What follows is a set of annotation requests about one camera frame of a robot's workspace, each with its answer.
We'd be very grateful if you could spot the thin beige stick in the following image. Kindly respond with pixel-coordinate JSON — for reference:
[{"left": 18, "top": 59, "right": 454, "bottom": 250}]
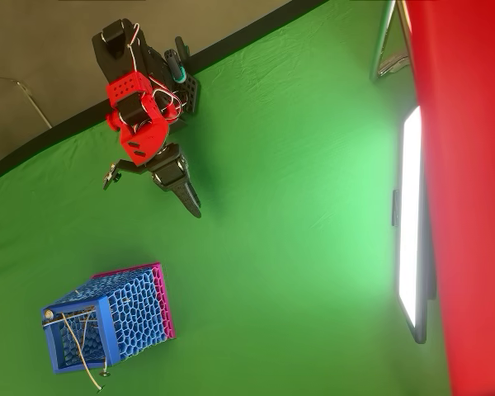
[{"left": 60, "top": 312, "right": 106, "bottom": 392}]

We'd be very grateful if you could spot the blue honeycomb mesh basket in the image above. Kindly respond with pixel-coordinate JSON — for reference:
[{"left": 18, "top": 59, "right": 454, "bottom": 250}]
[{"left": 40, "top": 266, "right": 170, "bottom": 375}]

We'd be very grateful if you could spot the black and teal clamp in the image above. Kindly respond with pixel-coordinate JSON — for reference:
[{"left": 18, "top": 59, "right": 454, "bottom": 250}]
[{"left": 163, "top": 35, "right": 191, "bottom": 86}]

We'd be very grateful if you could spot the green cloth with black border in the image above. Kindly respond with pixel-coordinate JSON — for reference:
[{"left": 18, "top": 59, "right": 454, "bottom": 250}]
[{"left": 0, "top": 0, "right": 453, "bottom": 396}]

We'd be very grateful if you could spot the bright LED light panel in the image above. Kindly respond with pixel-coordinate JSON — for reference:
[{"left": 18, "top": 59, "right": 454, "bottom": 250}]
[{"left": 391, "top": 105, "right": 438, "bottom": 346}]

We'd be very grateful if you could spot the silver metal stand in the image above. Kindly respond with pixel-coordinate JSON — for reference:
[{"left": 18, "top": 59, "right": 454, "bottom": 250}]
[{"left": 369, "top": 0, "right": 413, "bottom": 86}]

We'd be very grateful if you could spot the red fabric sheet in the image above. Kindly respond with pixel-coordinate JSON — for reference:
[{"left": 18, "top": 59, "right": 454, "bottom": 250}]
[{"left": 403, "top": 0, "right": 495, "bottom": 396}]

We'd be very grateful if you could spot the wrist camera board on bracket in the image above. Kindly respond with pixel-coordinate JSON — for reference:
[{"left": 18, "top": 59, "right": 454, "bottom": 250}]
[{"left": 101, "top": 159, "right": 148, "bottom": 191}]

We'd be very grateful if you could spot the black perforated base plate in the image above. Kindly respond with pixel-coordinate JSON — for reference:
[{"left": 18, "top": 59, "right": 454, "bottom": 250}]
[{"left": 177, "top": 73, "right": 202, "bottom": 116}]

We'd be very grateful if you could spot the thin grey floor cable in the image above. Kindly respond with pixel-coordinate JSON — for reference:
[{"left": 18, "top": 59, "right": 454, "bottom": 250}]
[{"left": 0, "top": 75, "right": 54, "bottom": 130}]

